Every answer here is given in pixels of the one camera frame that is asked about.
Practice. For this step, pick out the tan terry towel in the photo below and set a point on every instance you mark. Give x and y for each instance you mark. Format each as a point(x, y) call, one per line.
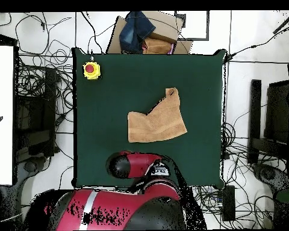
point(156, 125)

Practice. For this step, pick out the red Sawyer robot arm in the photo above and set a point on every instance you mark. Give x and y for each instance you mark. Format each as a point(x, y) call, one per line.
point(110, 207)

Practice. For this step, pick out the dark green tablecloth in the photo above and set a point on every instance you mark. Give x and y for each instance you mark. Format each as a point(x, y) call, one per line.
point(110, 96)

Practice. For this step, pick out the yellow emergency stop button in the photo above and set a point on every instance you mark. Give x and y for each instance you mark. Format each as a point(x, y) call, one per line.
point(91, 70)

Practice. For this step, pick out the tan towel in box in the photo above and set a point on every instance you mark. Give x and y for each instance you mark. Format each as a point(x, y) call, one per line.
point(156, 47)

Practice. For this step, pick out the black equipment stand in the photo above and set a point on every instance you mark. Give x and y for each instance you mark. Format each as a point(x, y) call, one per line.
point(50, 108)

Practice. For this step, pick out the blue denim jeans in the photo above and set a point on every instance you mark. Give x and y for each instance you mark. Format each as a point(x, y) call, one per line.
point(134, 31)

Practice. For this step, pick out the brown cardboard box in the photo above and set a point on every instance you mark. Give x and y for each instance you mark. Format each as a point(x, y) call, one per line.
point(165, 26)

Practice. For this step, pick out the long black bar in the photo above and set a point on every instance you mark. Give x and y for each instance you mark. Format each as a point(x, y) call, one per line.
point(254, 120)

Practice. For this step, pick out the black power strip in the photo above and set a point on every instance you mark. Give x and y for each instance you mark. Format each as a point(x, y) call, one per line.
point(228, 204)

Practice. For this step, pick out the black panel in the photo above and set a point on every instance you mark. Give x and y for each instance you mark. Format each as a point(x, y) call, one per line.
point(277, 110)

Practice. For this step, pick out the white desk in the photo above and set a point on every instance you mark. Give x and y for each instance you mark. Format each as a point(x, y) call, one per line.
point(2, 96)

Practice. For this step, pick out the dark rod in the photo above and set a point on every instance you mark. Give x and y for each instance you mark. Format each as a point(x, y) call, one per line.
point(285, 22)

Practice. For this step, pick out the dark square frame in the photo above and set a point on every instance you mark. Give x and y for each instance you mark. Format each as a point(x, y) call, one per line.
point(195, 38)

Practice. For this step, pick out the black pedestal leg with knob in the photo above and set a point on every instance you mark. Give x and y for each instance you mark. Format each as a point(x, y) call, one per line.
point(267, 174)
point(31, 166)

